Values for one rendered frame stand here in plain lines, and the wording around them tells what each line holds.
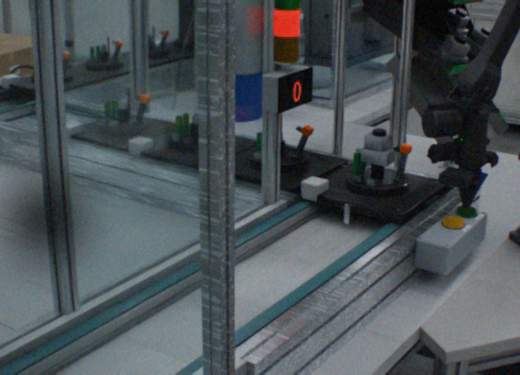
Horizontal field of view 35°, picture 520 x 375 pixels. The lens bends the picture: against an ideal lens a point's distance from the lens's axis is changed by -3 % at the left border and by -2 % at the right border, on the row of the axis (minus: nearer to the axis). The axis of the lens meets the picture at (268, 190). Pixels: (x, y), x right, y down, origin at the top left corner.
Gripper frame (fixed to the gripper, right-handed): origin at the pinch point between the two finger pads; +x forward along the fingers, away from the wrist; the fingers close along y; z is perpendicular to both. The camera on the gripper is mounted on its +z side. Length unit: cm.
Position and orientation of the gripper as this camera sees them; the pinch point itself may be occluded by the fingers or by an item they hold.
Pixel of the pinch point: (467, 192)
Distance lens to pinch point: 171.3
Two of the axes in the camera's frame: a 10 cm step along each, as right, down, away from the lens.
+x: -0.1, 9.4, 3.5
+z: -8.3, -2.0, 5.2
